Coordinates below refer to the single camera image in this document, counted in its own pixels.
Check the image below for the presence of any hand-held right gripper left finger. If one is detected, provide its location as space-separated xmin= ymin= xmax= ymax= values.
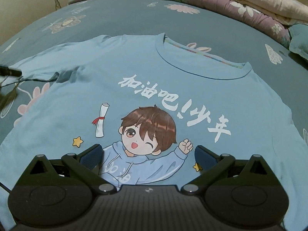
xmin=18 ymin=144 xmax=115 ymax=195

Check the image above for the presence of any light blue printed t-shirt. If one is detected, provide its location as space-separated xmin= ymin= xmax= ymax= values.
xmin=0 ymin=34 xmax=308 ymax=231

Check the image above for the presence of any blue floral pillow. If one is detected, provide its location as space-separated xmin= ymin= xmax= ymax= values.
xmin=289 ymin=25 xmax=308 ymax=60

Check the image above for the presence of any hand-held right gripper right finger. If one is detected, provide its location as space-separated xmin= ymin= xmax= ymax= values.
xmin=181 ymin=146 xmax=281 ymax=195

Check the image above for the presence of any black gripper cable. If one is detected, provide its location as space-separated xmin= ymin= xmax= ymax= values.
xmin=0 ymin=182 xmax=12 ymax=195

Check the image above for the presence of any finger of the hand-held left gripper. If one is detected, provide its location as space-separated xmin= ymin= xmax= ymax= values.
xmin=0 ymin=65 xmax=22 ymax=77

